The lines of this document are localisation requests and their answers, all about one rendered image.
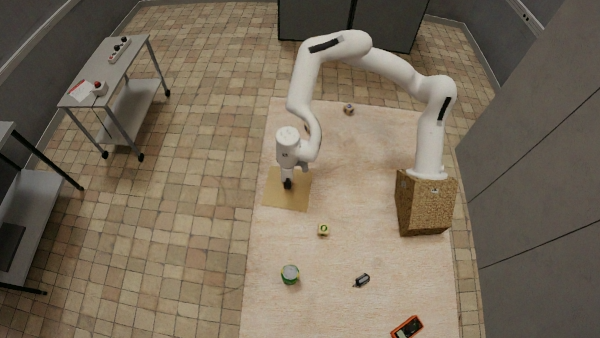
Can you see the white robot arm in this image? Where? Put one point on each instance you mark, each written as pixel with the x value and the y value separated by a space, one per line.
pixel 439 89

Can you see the green and yellow striped drink can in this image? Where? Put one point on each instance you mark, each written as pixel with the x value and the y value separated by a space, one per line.
pixel 290 273

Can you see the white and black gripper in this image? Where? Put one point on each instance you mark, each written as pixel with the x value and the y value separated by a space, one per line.
pixel 286 176

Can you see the tan flat mat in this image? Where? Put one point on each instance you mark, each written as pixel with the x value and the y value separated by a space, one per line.
pixel 296 198

